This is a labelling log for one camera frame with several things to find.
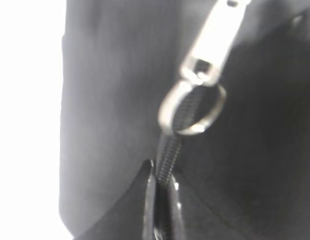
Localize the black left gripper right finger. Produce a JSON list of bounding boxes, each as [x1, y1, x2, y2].
[[167, 175, 185, 240]]

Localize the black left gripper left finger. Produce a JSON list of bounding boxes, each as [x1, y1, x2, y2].
[[141, 159, 158, 240]]

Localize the silver zipper pull with ring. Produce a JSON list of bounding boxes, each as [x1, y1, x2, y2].
[[157, 0, 250, 136]]

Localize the black fabric bag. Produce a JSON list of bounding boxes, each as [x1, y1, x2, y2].
[[59, 0, 310, 240]]

